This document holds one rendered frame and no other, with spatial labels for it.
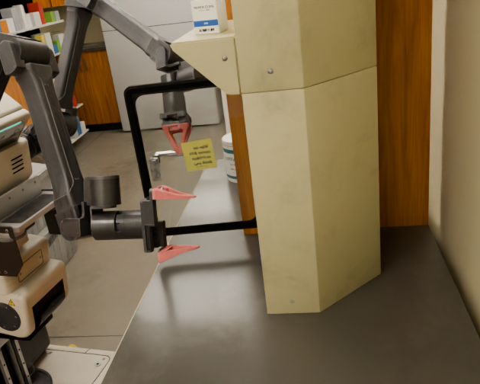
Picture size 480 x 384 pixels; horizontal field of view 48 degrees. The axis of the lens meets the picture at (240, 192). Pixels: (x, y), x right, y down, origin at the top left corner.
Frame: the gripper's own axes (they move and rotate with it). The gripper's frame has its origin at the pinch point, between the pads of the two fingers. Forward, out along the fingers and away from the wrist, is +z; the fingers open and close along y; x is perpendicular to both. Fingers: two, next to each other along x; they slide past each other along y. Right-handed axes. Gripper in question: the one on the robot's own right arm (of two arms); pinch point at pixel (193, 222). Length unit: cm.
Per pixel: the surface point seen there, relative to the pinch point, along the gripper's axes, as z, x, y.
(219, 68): 7.9, -4.6, 27.6
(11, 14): -241, 354, 132
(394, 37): 42, 32, 36
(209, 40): 6.9, -5.9, 32.4
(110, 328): -87, 153, -79
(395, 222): 43, 46, -10
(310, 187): 22.5, 2.3, 5.2
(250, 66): 13.4, -4.5, 27.6
